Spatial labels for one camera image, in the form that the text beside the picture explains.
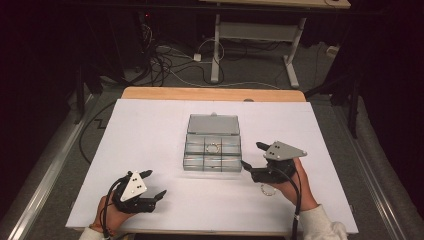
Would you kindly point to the metal floor rail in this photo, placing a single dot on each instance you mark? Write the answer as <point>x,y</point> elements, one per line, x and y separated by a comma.
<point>366,173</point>
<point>50,173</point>

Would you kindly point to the black stand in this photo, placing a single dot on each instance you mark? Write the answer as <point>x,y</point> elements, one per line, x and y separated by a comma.
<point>80,100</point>
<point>353,113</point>

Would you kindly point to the wooden table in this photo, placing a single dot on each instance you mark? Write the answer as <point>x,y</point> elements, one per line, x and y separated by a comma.
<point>200,94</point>

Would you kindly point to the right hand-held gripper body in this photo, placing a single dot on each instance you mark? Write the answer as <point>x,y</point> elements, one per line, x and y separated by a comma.
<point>283,151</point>

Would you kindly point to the white-legged desk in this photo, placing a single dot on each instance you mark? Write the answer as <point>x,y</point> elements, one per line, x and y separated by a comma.
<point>216,50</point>

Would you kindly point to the person's left hand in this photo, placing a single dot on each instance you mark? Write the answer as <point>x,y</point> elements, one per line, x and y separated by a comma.
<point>113,218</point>

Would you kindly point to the person's right hand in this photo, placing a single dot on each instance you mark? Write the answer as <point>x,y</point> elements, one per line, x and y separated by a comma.
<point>300,190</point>

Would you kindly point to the white table sheet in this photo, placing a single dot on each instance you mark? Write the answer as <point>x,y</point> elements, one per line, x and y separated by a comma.
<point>150,140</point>

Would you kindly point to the clear compartment box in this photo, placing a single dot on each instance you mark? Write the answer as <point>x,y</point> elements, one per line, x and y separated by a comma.
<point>213,146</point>

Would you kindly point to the small white box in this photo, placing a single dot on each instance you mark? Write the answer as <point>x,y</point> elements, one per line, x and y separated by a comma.
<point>332,50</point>

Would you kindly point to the white power adapter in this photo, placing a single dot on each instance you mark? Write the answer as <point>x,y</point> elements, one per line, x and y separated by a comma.
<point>197,57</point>

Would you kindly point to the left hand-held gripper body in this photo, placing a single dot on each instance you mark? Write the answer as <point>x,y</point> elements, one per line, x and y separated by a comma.
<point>133,188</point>

